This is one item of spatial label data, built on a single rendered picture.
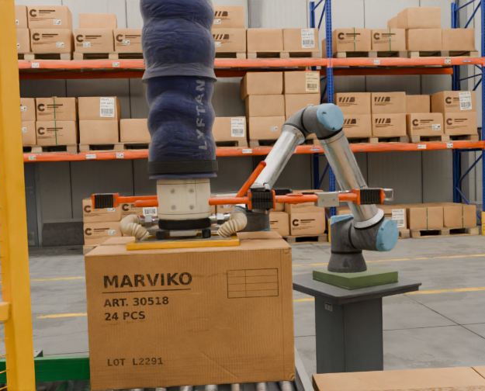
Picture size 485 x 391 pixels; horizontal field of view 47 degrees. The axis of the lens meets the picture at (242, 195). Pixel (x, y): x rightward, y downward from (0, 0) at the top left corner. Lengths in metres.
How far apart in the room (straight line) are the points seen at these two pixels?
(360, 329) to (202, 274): 1.27
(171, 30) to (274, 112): 7.42
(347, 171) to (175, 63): 1.02
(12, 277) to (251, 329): 0.68
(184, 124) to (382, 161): 9.39
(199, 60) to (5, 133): 0.63
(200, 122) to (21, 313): 0.75
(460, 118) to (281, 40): 3.33
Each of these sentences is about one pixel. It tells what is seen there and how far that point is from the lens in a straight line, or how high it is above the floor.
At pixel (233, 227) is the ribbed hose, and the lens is 1.69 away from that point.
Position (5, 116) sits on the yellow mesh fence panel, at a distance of 1.45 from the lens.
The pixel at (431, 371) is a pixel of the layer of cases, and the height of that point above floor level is 0.54.
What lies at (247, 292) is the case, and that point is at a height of 0.95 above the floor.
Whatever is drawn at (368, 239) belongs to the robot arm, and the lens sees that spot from 2.57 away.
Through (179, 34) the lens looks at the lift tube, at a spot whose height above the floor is 1.72.
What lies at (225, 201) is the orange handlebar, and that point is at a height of 1.21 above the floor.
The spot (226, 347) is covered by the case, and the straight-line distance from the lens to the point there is 1.68.
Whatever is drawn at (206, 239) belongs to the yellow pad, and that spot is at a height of 1.11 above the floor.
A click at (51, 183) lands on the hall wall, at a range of 10.41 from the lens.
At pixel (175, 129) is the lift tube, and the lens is 1.70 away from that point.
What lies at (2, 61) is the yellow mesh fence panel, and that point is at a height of 1.59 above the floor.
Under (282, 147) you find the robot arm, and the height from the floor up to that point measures 1.40.
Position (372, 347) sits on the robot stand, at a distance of 2.81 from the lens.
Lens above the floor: 1.33
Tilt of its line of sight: 3 degrees down
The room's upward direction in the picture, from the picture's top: 2 degrees counter-clockwise
